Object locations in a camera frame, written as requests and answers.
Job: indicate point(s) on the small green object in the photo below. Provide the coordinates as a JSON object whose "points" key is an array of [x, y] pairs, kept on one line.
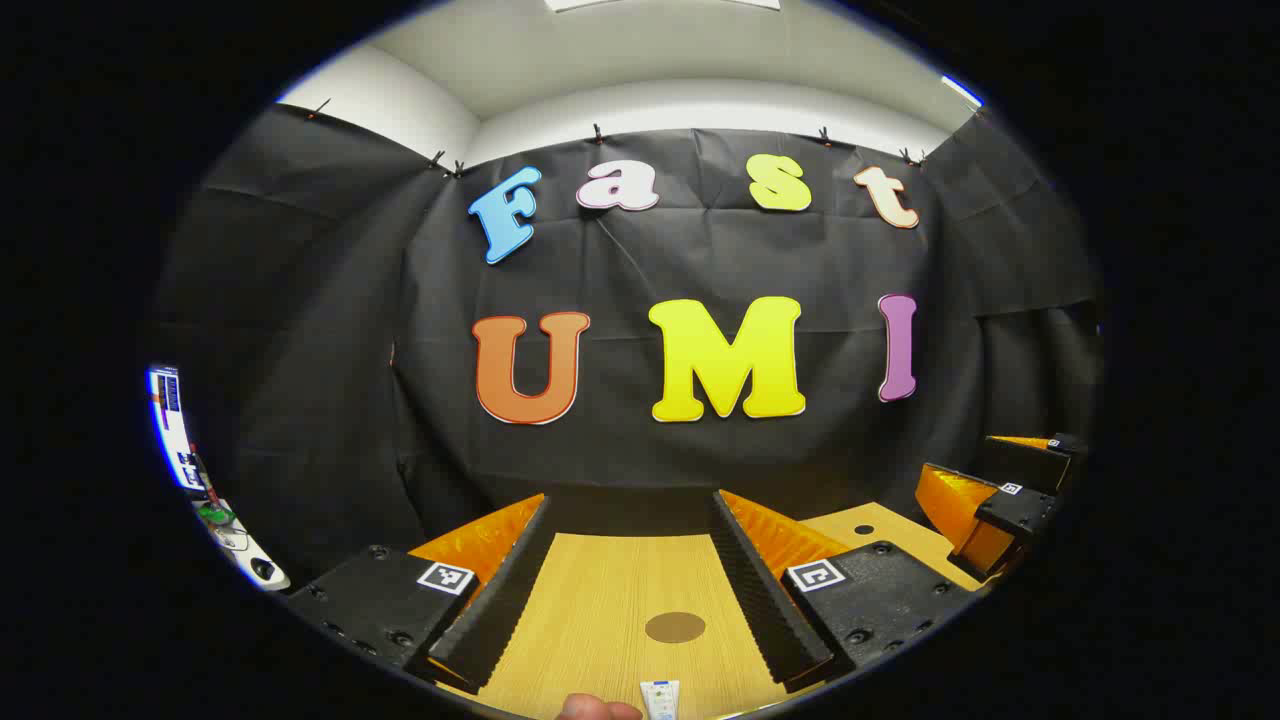
{"points": [[215, 515]]}

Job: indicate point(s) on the white toothpaste tube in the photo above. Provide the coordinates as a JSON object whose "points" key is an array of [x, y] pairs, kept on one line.
{"points": [[660, 698]]}

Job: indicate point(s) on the white side table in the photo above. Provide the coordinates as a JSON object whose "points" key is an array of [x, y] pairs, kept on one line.
{"points": [[250, 550]]}

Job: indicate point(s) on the black backdrop cloth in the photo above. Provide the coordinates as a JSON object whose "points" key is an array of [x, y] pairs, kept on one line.
{"points": [[640, 260]]}

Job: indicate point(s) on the wooden desktop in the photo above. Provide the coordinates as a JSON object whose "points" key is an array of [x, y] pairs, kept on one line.
{"points": [[600, 600]]}

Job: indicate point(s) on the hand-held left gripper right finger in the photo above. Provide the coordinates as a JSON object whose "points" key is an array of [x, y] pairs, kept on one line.
{"points": [[760, 600]]}

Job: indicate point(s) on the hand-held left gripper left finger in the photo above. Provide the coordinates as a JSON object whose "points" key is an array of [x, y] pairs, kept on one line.
{"points": [[500, 600]]}

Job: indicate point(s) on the black computer mouse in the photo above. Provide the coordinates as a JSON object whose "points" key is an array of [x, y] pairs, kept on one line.
{"points": [[263, 569]]}

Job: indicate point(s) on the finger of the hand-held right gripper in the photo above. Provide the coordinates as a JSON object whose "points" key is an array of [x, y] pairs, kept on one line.
{"points": [[1030, 462], [1020, 512]]}

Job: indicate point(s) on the computer monitor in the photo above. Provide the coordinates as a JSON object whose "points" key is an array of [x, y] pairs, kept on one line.
{"points": [[170, 420]]}

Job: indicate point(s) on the round brown coaster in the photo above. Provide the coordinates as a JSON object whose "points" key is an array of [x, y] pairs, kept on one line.
{"points": [[675, 627]]}

